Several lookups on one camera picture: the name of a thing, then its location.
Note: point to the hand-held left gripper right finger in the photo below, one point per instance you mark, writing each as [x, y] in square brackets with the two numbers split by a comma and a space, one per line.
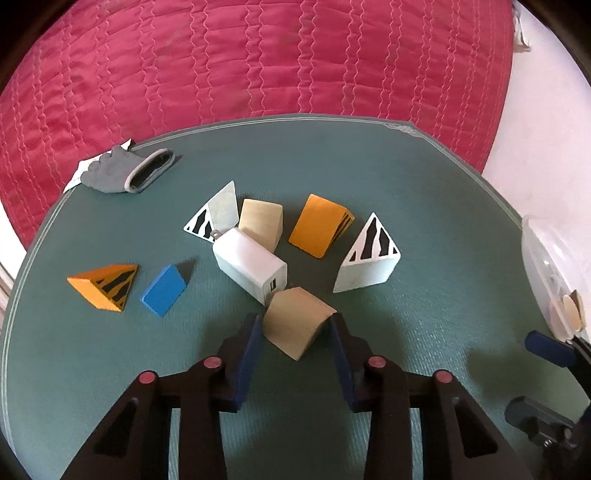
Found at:
[344, 364]

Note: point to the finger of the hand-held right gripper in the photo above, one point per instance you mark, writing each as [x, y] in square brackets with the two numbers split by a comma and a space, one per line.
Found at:
[549, 348]
[531, 415]

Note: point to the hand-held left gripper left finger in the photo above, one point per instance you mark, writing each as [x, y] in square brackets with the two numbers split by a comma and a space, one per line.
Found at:
[249, 360]

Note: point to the clear plastic bowl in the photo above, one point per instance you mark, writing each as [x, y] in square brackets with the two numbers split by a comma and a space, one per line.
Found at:
[538, 258]

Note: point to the large white zebra-striped triangle block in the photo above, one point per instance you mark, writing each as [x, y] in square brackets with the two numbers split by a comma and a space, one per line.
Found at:
[364, 274]

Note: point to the white USB charger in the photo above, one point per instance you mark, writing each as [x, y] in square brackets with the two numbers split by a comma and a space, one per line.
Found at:
[244, 263]

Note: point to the blue wedge block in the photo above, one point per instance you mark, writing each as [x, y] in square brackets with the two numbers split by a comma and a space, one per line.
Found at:
[161, 290]

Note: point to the pale beige wooden block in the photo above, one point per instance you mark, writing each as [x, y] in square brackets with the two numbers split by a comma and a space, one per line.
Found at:
[258, 221]

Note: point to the orange wedge block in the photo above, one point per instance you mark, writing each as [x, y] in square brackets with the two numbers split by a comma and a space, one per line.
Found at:
[316, 226]

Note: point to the small white zebra-striped triangle block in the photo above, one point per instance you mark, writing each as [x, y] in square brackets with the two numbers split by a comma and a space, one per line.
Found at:
[221, 210]

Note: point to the orange tiger-striped triangle block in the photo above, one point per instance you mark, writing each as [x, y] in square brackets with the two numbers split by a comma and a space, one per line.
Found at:
[99, 288]

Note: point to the grey glove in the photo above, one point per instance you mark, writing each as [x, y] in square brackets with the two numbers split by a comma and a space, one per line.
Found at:
[115, 168]

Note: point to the white paper scrap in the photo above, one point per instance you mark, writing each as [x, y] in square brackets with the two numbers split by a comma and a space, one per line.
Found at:
[79, 171]

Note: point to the red quilted blanket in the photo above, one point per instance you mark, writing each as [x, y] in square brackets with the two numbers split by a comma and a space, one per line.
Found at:
[277, 60]

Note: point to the white cloth scrap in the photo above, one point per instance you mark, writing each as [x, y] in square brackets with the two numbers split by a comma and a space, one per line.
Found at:
[521, 37]

